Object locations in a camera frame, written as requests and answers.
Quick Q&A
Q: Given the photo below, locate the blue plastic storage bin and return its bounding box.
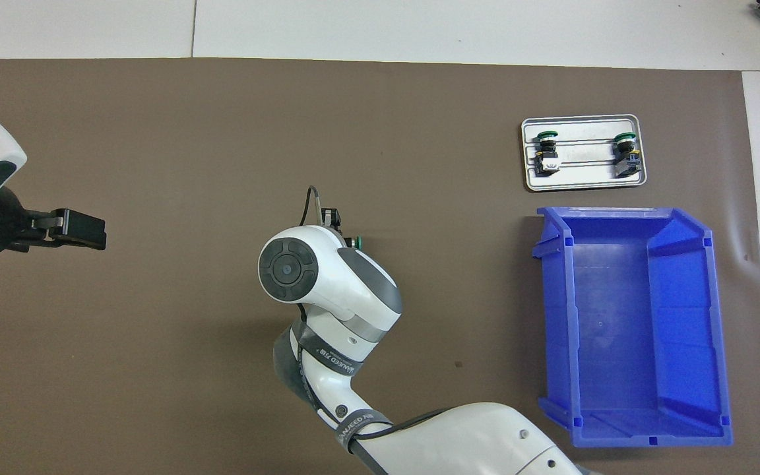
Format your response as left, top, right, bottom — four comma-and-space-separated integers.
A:
530, 206, 734, 449

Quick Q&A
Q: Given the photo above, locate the brown table mat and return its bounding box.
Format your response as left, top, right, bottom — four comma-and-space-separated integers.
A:
0, 57, 760, 475

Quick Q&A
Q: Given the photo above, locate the grey metal tray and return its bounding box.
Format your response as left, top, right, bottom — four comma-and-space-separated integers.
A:
521, 114, 648, 193

